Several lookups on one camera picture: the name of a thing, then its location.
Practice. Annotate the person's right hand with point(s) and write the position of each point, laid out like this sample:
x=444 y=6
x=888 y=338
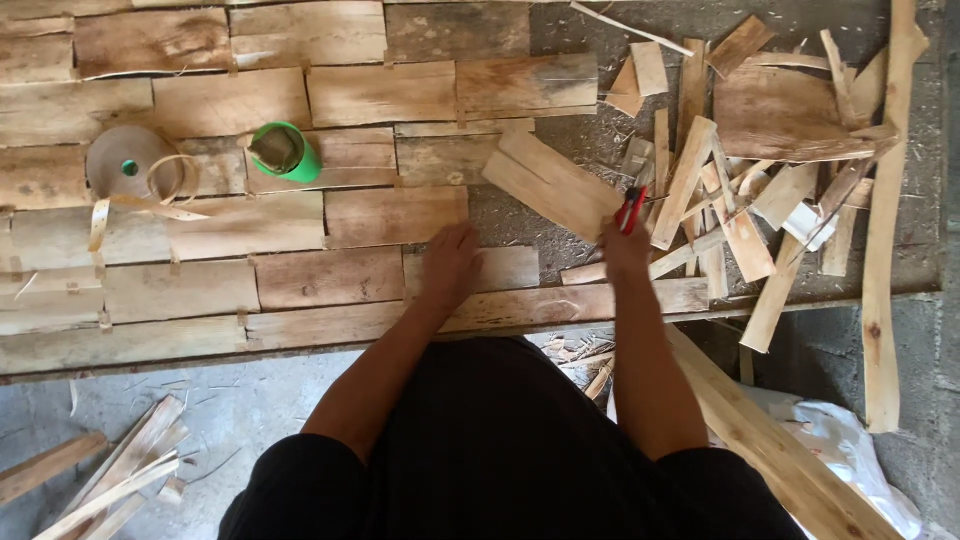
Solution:
x=626 y=255

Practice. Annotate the person's left hand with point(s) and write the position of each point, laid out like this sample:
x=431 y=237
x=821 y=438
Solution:
x=448 y=270

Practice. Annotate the person's right fingers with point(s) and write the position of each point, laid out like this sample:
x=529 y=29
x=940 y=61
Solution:
x=628 y=229

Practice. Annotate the red utility cutter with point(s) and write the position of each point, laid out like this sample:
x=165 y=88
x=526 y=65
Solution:
x=631 y=207

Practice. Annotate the pile of wood veneer scraps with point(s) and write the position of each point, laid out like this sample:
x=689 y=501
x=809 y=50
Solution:
x=697 y=180

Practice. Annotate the loose rectangular veneer piece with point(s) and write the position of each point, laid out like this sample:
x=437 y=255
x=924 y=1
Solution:
x=551 y=184

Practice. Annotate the small offcuts under table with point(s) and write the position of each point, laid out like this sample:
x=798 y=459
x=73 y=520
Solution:
x=581 y=360

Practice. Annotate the large curved veneer sheet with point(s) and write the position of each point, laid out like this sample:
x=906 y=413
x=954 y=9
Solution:
x=780 y=116

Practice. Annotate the long narrow wooden slat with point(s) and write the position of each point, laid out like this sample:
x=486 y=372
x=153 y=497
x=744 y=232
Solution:
x=883 y=262

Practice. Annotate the wide leaning wooden plank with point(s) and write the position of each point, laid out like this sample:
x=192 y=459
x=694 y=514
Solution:
x=772 y=450

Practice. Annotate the person's black clothing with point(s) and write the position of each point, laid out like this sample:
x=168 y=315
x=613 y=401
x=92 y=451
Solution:
x=495 y=457

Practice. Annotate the white plastic bag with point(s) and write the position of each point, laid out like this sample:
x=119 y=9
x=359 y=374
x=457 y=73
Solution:
x=847 y=442

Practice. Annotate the green plastic cup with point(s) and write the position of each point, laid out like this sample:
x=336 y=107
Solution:
x=304 y=161

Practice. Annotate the wet sponge in cup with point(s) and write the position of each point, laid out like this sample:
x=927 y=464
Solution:
x=274 y=148

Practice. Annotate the mat of taped veneer pieces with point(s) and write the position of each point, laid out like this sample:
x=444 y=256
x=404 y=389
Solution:
x=225 y=225

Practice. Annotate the loose paper tape strip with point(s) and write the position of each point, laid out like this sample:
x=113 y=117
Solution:
x=154 y=207

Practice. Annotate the brown paper tape roll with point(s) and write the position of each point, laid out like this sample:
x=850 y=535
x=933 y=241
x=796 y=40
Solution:
x=129 y=161

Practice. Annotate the heap of floor wood strips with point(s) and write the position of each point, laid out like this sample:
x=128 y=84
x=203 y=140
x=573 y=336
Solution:
x=112 y=480

